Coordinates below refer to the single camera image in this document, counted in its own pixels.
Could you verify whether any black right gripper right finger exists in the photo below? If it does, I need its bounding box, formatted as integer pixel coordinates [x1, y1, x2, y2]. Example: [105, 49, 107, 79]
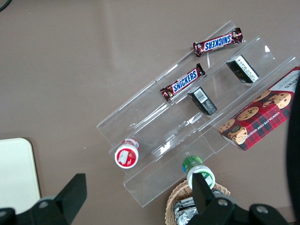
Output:
[191, 173, 215, 217]

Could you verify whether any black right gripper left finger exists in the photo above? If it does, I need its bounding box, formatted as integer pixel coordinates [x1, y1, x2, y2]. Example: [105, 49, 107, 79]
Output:
[54, 173, 88, 225]

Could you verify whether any light wicker basket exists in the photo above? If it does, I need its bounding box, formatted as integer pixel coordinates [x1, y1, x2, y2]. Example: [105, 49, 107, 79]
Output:
[165, 179, 232, 225]

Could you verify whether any clear acrylic tiered stand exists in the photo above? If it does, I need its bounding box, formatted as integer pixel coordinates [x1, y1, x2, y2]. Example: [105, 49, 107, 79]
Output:
[96, 20, 300, 208]

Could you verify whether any red tartan cookie box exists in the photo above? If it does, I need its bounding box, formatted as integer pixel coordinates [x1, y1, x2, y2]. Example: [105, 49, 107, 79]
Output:
[217, 66, 300, 152]

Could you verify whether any green yogurt cup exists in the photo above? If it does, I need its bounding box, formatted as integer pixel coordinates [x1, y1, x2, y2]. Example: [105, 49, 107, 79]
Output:
[182, 156, 216, 190]

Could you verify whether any Snickers chocolate bar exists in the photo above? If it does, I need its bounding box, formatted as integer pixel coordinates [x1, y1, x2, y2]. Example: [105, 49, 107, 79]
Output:
[193, 27, 244, 58]
[160, 63, 206, 102]

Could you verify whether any foil wrapped pack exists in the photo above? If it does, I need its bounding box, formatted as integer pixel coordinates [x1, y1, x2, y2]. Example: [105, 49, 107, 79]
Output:
[173, 196, 200, 213]
[173, 210, 200, 225]

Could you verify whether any strawberry yogurt cup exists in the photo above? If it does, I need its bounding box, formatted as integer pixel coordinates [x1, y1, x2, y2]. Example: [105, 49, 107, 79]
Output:
[114, 137, 140, 169]

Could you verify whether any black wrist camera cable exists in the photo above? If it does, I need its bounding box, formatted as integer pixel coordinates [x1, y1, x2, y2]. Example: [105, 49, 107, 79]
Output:
[284, 77, 300, 221]

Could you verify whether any small black carton box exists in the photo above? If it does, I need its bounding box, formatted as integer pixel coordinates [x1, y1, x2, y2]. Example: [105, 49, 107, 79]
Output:
[226, 54, 260, 84]
[187, 86, 218, 116]

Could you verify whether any beige plastic tray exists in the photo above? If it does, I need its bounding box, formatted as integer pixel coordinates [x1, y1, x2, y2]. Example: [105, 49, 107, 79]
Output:
[0, 137, 42, 215]

